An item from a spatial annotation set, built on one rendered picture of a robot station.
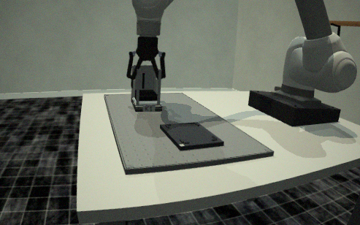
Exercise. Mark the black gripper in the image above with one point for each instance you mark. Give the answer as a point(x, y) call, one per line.
point(147, 50)

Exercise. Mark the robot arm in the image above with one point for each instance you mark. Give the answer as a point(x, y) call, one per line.
point(318, 61)

